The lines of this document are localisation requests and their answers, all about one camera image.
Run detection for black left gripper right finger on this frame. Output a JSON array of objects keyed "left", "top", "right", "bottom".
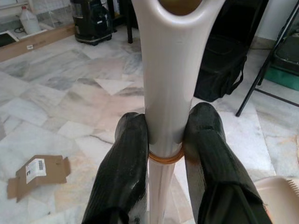
[{"left": 183, "top": 102, "right": 273, "bottom": 224}]

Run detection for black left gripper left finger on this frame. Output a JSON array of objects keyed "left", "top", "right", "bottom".
[{"left": 81, "top": 112, "right": 150, "bottom": 224}]

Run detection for broom with white loop handle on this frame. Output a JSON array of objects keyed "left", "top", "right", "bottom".
[{"left": 130, "top": 0, "right": 217, "bottom": 224}]

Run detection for flat cardboard piece with label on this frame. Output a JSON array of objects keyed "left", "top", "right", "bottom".
[{"left": 7, "top": 154, "right": 72, "bottom": 203}]

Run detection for black fabric bag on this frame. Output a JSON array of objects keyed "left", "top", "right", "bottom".
[{"left": 193, "top": 0, "right": 270, "bottom": 103}]

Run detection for black folding chair green seat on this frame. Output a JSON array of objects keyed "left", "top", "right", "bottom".
[{"left": 235, "top": 0, "right": 299, "bottom": 117}]

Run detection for black table legs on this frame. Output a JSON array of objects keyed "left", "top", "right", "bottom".
[{"left": 127, "top": 0, "right": 135, "bottom": 44}]

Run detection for long brown cardboard box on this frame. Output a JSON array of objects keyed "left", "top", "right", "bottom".
[{"left": 0, "top": 23, "right": 77, "bottom": 63}]

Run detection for white plastic jug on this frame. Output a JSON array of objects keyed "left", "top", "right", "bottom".
[{"left": 19, "top": 5, "right": 43, "bottom": 35}]

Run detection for white framed dark tablet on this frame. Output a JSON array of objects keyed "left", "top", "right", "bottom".
[{"left": 0, "top": 29, "right": 20, "bottom": 48}]

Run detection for white wire basket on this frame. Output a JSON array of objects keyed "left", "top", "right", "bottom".
[{"left": 34, "top": 0, "right": 76, "bottom": 30}]

